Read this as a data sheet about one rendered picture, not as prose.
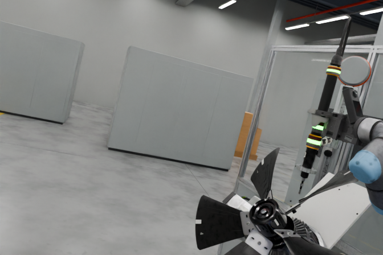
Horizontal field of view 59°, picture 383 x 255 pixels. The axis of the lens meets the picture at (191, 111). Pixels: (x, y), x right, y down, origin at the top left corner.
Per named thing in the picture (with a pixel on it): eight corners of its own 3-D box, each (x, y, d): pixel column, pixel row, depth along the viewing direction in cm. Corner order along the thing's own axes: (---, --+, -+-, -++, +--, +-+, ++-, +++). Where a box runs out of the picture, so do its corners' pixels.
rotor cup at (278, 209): (270, 212, 138) (256, 190, 133) (301, 219, 127) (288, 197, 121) (253, 242, 131) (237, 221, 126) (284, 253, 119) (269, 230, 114)
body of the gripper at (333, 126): (320, 134, 109) (351, 144, 98) (327, 109, 108) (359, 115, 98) (336, 138, 112) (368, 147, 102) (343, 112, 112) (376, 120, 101)
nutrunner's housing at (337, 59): (299, 175, 119) (334, 48, 116) (310, 178, 117) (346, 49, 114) (297, 176, 116) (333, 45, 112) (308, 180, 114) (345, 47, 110)
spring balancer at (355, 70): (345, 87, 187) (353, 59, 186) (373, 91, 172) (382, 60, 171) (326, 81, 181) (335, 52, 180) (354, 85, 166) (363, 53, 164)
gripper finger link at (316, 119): (299, 123, 116) (322, 130, 109) (304, 106, 116) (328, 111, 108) (304, 124, 118) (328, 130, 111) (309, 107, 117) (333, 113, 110)
